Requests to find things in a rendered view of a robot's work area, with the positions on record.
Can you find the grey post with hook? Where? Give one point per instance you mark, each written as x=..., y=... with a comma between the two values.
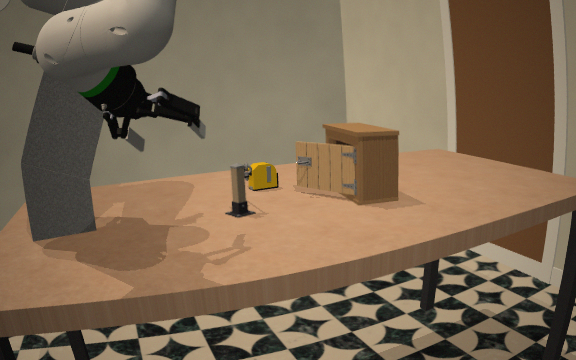
x=238, y=177

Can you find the yellow tape measure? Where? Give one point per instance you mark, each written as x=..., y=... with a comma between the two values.
x=263, y=176

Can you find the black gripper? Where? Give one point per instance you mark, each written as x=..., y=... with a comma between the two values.
x=145, y=101

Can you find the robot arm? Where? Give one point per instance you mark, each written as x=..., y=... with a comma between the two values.
x=75, y=44

